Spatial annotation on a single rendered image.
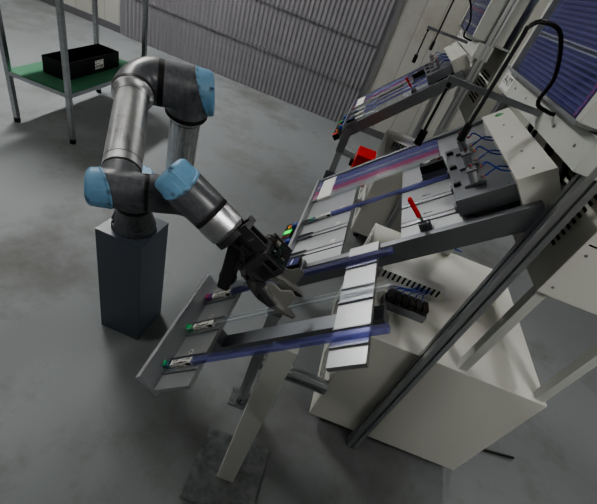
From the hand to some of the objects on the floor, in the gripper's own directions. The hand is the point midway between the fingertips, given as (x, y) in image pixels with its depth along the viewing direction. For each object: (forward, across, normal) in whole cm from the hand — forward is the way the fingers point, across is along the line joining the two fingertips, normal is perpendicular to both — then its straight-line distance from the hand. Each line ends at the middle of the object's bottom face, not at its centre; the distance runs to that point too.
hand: (291, 304), depth 77 cm
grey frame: (+67, +65, +69) cm, 116 cm away
